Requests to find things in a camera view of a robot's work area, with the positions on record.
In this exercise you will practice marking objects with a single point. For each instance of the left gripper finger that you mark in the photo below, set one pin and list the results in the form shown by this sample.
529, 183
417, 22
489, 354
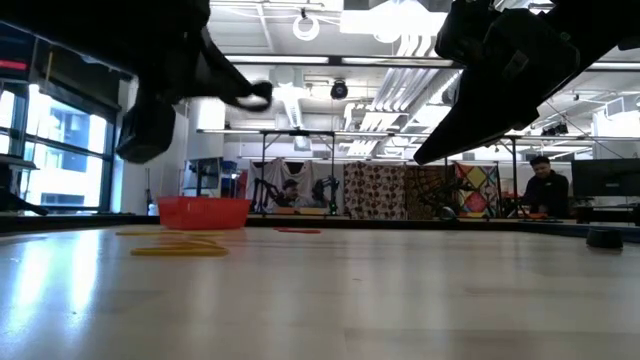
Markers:
227, 72
225, 97

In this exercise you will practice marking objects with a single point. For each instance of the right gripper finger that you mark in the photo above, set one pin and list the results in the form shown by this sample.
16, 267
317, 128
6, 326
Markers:
500, 137
465, 125

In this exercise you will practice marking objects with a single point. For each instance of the wide black rubber band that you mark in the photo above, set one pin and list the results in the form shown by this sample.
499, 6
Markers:
262, 90
605, 239

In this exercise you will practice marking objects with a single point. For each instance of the thin red rubber band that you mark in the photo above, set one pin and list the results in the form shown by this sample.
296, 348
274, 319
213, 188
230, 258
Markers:
300, 231

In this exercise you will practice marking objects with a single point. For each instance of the thin yellow rubber band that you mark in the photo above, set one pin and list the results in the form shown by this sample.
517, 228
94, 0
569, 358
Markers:
150, 233
180, 252

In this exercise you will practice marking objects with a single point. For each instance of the black background robot arm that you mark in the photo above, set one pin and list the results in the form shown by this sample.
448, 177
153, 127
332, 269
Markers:
327, 192
262, 192

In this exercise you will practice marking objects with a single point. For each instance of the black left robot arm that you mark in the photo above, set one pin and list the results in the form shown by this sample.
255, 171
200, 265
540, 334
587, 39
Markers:
75, 30

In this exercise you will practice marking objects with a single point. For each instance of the colourful geometric hanging cloth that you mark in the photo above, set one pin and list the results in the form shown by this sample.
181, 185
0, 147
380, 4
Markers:
477, 180

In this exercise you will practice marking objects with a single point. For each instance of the black ceiling light cluster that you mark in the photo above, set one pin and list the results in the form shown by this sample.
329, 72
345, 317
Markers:
555, 130

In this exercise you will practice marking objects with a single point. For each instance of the blue storage bins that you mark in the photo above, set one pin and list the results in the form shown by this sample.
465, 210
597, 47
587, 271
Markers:
230, 165

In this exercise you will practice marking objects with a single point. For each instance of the person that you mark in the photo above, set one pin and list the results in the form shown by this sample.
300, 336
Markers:
290, 195
547, 192

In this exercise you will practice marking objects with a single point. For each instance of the dark orange patterned cloth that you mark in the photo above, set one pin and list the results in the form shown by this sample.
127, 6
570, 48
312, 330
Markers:
425, 187

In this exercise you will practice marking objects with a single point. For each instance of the white hanging sheet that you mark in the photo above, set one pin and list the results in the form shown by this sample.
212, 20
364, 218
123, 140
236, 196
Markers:
272, 170

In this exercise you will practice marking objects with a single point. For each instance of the brown dotted hanging cloth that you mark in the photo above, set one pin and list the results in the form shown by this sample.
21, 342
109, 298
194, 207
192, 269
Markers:
375, 190

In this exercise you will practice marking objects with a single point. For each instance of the black background monitor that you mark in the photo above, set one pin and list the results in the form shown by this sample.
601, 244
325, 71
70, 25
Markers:
605, 177

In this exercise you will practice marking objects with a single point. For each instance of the black ceiling spotlight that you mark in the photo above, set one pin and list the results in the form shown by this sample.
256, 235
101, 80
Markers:
339, 90

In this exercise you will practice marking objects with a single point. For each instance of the red plastic basket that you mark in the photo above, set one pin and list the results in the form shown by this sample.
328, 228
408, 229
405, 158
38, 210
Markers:
205, 212

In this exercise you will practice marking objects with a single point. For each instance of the large window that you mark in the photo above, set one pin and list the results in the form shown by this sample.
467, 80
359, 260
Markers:
65, 180

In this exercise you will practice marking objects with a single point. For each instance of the black background metal frame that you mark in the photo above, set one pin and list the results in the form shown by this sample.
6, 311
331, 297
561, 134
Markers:
514, 175
263, 165

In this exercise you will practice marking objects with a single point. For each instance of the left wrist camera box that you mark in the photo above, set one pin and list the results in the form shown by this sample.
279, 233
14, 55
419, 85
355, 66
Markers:
145, 132

